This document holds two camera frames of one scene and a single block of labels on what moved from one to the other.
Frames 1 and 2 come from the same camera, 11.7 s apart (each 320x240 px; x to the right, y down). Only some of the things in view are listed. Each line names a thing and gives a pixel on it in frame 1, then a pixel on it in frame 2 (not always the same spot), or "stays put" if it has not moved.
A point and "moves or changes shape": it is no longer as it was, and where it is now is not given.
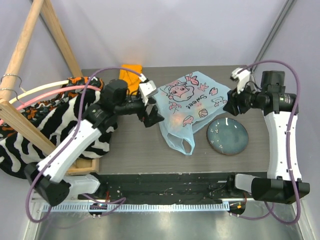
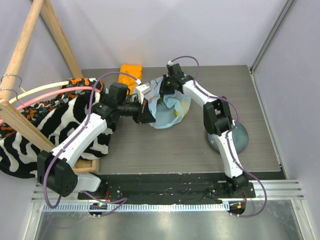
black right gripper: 233,101 to 166,88
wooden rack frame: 9,110 stays put
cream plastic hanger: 24,93 stays put
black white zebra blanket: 18,153 stays put
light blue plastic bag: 185,102 moves or changes shape
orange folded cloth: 131,73 stays put
